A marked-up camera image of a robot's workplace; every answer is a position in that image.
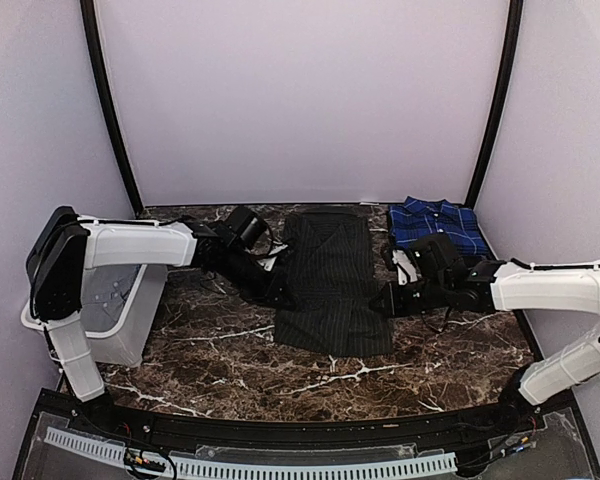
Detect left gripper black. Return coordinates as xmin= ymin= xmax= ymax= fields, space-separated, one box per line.
xmin=221 ymin=246 xmax=297 ymax=311

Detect black pinstriped long sleeve shirt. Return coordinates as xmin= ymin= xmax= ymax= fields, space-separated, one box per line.
xmin=274 ymin=207 xmax=393 ymax=358

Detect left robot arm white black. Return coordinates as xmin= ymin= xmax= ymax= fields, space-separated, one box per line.
xmin=21 ymin=206 xmax=297 ymax=436

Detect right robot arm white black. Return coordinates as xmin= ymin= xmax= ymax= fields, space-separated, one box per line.
xmin=369 ymin=249 xmax=600 ymax=434

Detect blue plaid folded shirt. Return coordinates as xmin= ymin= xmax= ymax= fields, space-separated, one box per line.
xmin=388 ymin=197 xmax=489 ymax=257

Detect white plastic bin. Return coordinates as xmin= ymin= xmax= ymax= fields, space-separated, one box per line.
xmin=19 ymin=219 xmax=170 ymax=369

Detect grey button shirt in bin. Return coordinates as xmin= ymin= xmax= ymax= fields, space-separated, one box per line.
xmin=81 ymin=265 xmax=140 ymax=333

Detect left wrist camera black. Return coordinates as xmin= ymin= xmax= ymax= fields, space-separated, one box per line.
xmin=224 ymin=205 xmax=269 ymax=252

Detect black front rail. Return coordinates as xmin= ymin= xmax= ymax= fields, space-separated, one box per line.
xmin=34 ymin=388 xmax=576 ymax=446

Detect white slotted cable duct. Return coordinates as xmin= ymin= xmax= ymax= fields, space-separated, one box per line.
xmin=43 ymin=427 xmax=457 ymax=479

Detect right black frame post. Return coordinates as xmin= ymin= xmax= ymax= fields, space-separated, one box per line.
xmin=464 ymin=0 xmax=524 ymax=208

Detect black frame post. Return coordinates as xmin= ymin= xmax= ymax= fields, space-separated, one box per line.
xmin=79 ymin=0 xmax=144 ymax=217
xmin=464 ymin=0 xmax=524 ymax=208

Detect left black frame post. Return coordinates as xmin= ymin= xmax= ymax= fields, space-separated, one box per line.
xmin=79 ymin=0 xmax=144 ymax=217

